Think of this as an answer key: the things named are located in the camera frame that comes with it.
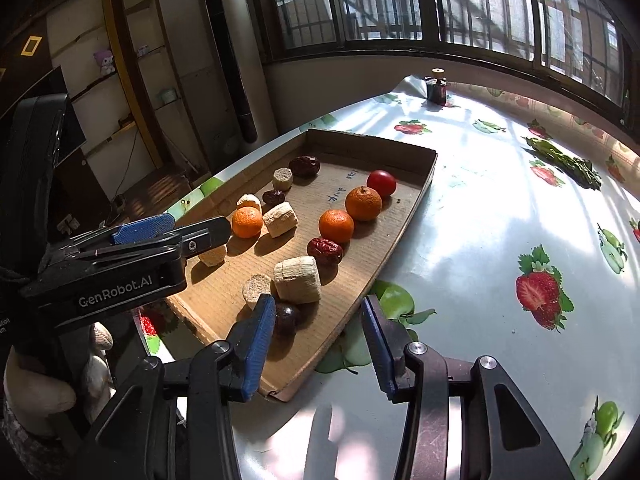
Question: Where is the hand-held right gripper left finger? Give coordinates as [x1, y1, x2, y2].
[75, 294, 277, 480]

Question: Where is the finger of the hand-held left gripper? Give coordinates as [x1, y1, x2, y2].
[95, 216, 233, 261]
[70, 212, 177, 254]

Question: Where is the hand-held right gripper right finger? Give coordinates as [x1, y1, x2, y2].
[361, 295, 576, 480]

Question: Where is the brown cardboard tray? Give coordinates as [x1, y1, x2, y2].
[165, 128, 439, 403]

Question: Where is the orange mandarin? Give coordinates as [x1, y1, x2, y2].
[318, 209, 355, 243]
[345, 186, 383, 222]
[231, 206, 264, 239]

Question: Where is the dark purple plum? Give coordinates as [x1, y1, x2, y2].
[272, 302, 302, 338]

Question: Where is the person's left forearm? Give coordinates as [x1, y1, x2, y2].
[0, 395, 66, 480]

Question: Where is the person's left hand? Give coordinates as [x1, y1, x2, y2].
[2, 322, 115, 438]

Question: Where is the fruit print tablecloth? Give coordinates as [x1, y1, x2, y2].
[140, 74, 640, 480]

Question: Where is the purple plush toy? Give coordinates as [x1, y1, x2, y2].
[94, 49, 117, 79]

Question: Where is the red tomato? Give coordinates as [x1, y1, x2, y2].
[366, 170, 398, 199]

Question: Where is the white standing air conditioner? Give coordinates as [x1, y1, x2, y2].
[196, 0, 279, 147]

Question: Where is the green leafy vegetable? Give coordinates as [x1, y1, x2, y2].
[522, 136, 603, 191]

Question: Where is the small dark jar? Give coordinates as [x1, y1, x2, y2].
[425, 66, 449, 106]

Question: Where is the barred window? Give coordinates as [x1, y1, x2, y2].
[245, 0, 640, 126]

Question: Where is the wooden wall shelf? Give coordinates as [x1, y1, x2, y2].
[45, 0, 201, 201]

